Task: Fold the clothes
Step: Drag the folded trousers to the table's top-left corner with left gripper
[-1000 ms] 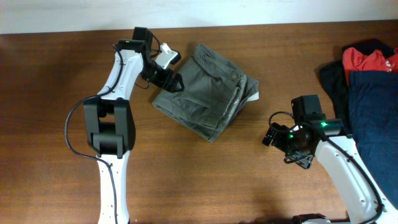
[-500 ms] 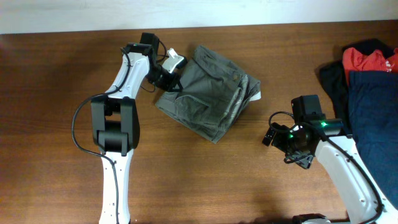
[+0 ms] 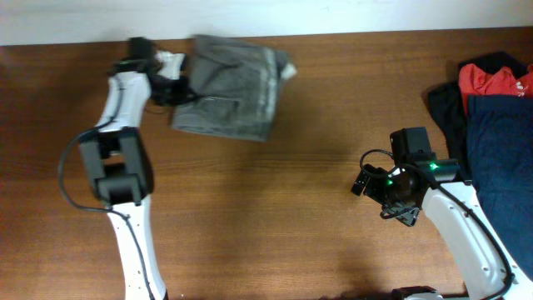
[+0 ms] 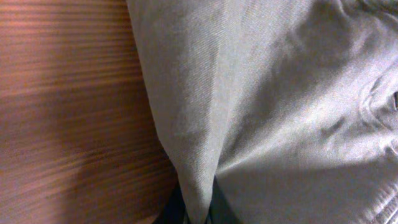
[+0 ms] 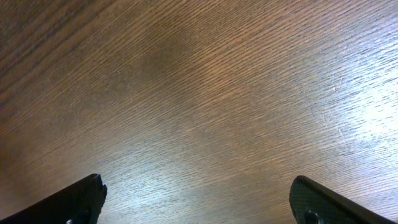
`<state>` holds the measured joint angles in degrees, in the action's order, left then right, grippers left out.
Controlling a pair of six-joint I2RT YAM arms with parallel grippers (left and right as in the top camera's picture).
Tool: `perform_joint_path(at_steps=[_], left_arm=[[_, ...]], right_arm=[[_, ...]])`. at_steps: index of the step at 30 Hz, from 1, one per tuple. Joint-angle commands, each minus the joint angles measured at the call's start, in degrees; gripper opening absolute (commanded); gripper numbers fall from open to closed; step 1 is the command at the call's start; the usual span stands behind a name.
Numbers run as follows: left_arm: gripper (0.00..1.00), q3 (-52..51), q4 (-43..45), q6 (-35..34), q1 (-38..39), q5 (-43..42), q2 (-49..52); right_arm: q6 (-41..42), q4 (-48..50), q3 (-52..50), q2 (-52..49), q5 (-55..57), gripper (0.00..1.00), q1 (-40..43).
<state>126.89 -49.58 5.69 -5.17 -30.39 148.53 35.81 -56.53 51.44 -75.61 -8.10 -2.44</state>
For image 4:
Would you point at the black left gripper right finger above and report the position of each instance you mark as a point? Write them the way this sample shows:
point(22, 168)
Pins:
point(220, 211)

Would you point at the grey shorts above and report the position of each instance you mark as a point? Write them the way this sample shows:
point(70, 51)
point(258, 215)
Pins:
point(291, 105)

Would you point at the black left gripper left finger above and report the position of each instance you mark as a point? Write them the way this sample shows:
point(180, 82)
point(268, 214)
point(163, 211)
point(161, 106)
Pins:
point(174, 211)

